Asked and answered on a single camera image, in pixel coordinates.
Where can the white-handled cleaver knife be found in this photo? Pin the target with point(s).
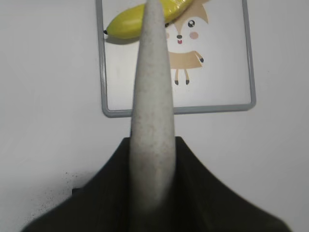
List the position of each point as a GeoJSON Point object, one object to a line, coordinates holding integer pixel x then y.
{"type": "Point", "coordinates": [152, 146]}

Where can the yellow plastic banana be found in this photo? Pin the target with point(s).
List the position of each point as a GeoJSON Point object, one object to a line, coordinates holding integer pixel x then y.
{"type": "Point", "coordinates": [128, 23]}

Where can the white grey-rimmed cutting board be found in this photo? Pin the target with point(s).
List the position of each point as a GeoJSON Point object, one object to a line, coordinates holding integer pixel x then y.
{"type": "Point", "coordinates": [210, 58]}

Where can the black knife stand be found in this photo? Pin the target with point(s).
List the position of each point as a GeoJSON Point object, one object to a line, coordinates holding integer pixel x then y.
{"type": "Point", "coordinates": [200, 202]}

